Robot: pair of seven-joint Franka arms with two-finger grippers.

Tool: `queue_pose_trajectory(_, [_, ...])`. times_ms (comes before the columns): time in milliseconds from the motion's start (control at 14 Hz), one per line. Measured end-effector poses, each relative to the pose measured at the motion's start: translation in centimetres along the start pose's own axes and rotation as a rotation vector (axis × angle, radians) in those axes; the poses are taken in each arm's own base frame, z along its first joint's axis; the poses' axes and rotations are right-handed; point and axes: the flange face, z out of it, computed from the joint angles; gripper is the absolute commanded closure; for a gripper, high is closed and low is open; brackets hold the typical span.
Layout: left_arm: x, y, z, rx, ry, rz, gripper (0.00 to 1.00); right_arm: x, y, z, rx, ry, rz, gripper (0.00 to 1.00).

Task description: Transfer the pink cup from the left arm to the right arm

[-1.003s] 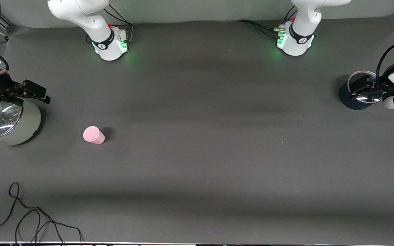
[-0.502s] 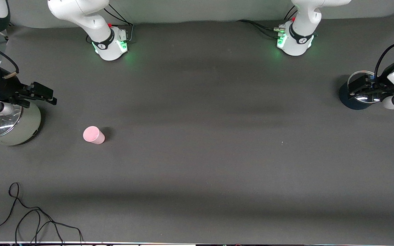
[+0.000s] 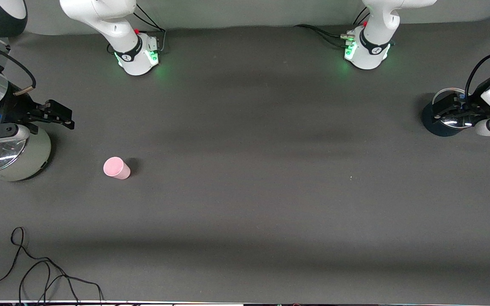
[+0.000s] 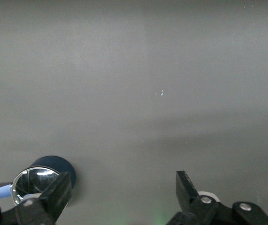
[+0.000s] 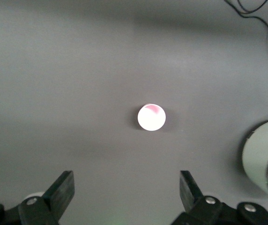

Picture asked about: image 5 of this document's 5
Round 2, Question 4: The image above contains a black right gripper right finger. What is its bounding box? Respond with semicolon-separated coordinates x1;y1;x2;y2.
171;170;268;225

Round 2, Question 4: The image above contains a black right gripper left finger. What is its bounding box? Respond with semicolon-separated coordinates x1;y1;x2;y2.
0;170;75;225

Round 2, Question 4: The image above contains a pink plastic cup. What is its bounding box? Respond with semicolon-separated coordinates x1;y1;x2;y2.
137;103;167;132

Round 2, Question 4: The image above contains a pale green pot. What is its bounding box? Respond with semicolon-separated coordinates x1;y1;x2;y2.
241;118;268;218

